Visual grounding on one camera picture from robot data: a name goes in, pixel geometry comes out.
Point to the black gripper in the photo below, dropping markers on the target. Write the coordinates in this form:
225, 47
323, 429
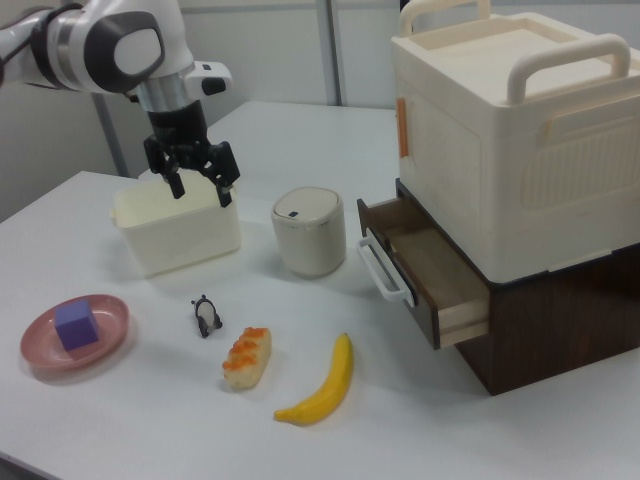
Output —
177, 127

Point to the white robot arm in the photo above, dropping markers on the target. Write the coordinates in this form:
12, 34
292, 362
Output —
110, 45

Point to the white open plastic bin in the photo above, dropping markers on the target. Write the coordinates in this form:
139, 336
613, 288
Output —
180, 240

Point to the cream trash can with lid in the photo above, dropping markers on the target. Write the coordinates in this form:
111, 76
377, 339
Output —
310, 235

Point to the black and white panda figure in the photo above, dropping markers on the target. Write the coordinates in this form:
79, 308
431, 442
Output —
206, 315

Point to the pink plate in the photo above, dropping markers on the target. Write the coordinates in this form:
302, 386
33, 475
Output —
107, 320

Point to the purple cube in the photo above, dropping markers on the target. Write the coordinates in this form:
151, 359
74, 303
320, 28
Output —
75, 325

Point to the toy bread with orange topping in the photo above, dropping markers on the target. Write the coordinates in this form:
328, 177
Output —
247, 360

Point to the yellow toy banana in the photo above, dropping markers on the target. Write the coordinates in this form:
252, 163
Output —
330, 385

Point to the dark brown wooden cabinet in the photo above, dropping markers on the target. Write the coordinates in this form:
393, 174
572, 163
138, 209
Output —
560, 330

